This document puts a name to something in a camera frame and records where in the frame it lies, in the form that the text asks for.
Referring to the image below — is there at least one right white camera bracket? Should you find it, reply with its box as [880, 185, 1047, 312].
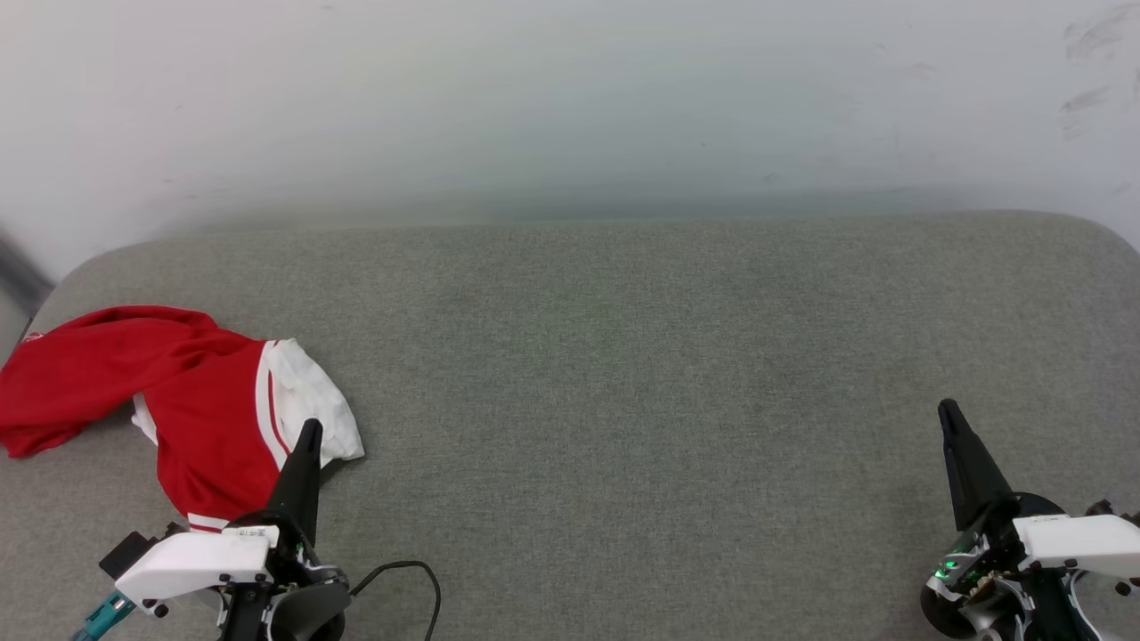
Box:
[1014, 514, 1140, 580]

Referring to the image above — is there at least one white camera bracket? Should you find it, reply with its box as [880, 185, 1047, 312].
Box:
[114, 523, 281, 608]
[1014, 514, 1140, 580]

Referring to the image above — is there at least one grey fabric sofa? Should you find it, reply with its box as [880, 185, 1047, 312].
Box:
[0, 211, 1140, 641]

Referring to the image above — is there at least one red white basketball jersey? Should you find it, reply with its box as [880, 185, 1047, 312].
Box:
[0, 305, 366, 535]

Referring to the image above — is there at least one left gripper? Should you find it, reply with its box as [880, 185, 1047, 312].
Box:
[218, 418, 353, 641]

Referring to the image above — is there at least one left teal cable connector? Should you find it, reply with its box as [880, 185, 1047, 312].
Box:
[71, 592, 136, 641]

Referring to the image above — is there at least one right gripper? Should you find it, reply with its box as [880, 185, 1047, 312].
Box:
[919, 399, 1101, 641]

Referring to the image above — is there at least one left white camera bracket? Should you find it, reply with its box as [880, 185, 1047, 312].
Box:
[114, 523, 281, 608]

